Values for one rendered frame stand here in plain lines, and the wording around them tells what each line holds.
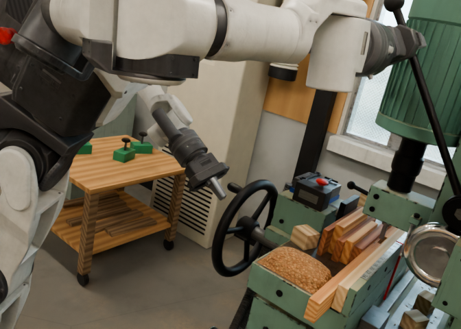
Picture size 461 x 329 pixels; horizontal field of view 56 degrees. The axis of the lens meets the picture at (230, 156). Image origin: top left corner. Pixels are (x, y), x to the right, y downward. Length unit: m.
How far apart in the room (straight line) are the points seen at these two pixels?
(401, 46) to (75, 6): 0.49
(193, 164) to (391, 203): 0.50
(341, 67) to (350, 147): 1.73
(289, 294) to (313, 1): 0.54
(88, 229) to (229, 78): 1.05
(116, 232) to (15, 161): 1.35
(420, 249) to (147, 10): 0.65
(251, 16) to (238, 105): 1.88
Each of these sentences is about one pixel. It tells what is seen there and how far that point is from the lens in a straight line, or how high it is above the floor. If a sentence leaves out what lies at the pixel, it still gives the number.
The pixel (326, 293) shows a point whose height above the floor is 0.94.
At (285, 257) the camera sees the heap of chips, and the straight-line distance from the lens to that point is 0.88.
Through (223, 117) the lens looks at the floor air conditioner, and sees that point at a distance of 2.40.
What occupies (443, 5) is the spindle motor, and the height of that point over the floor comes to 1.44.
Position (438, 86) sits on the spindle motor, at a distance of 0.88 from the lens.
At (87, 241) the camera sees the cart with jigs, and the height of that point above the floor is 0.25.
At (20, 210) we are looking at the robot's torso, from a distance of 1.06.
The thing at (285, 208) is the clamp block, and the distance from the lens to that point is 1.09.
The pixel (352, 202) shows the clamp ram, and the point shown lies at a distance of 1.09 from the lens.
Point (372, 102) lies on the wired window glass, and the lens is 2.40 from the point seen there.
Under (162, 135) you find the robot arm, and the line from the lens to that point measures 1.20.
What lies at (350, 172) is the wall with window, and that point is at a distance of 2.41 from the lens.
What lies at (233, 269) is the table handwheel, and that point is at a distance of 1.24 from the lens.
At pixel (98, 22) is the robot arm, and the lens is 0.50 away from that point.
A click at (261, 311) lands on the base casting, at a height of 0.77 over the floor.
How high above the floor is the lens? 1.36
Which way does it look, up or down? 18 degrees down
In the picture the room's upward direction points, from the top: 12 degrees clockwise
